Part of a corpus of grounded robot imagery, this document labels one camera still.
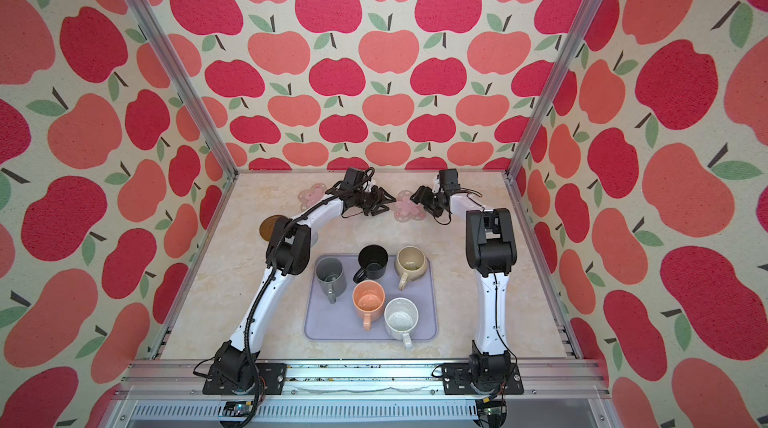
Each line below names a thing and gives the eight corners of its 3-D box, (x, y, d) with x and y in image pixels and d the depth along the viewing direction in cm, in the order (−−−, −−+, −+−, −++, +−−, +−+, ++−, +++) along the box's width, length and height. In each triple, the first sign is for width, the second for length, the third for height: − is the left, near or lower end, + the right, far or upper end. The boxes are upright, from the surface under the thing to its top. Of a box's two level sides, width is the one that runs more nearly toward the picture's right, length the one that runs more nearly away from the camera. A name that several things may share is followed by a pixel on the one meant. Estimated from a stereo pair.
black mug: (358, 290, 90) (355, 276, 83) (347, 269, 95) (344, 255, 87) (390, 273, 94) (391, 259, 87) (379, 254, 98) (378, 239, 91)
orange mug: (353, 333, 82) (350, 324, 75) (355, 292, 90) (353, 280, 83) (384, 333, 82) (384, 324, 75) (384, 292, 90) (384, 280, 83)
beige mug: (396, 292, 89) (397, 282, 83) (395, 256, 97) (395, 245, 91) (426, 292, 89) (429, 283, 83) (423, 256, 97) (425, 245, 91)
